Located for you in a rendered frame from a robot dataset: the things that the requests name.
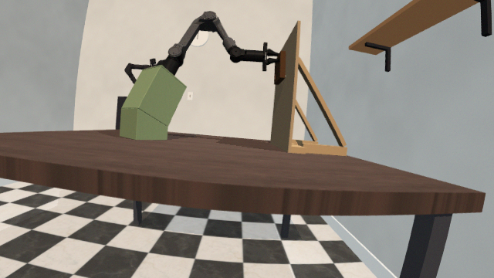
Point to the brown picture frame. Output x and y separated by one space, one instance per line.
280 68

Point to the wooden triangular support brace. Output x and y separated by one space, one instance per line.
312 147

